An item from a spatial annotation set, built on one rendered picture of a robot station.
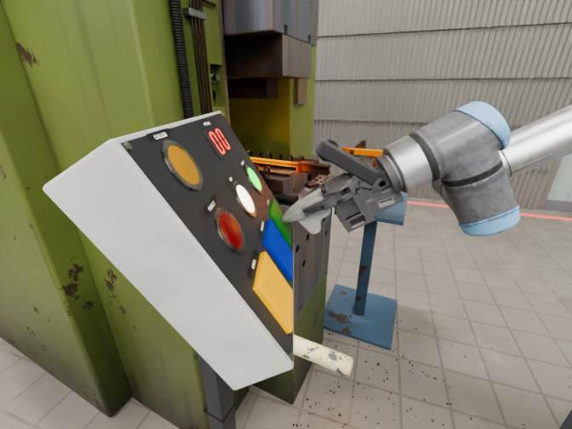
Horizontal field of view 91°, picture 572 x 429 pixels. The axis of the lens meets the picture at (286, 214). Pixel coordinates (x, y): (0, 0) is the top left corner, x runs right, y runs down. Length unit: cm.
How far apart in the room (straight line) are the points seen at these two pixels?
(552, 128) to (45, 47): 107
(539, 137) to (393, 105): 303
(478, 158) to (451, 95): 323
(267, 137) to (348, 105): 252
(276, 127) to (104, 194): 103
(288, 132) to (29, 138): 83
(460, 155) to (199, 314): 43
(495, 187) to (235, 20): 68
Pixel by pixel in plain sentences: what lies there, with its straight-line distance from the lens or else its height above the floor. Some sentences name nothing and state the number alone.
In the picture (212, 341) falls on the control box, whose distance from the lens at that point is 33.
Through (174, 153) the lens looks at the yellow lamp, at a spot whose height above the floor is 118.
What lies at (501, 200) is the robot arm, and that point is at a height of 107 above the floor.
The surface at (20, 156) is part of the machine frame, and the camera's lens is 103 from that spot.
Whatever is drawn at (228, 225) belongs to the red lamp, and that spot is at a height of 110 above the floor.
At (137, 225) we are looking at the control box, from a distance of 27.
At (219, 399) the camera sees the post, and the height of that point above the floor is 67.
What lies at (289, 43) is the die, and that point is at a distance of 88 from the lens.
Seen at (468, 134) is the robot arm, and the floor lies 117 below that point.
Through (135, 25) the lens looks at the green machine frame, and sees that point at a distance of 68.
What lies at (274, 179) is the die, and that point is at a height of 98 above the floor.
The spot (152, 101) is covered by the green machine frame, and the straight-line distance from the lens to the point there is 68.
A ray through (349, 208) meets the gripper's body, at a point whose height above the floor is 104.
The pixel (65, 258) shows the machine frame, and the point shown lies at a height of 75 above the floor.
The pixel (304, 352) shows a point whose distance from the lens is 79.
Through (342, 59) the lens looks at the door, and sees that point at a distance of 374.
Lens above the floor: 123
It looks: 24 degrees down
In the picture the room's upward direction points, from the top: straight up
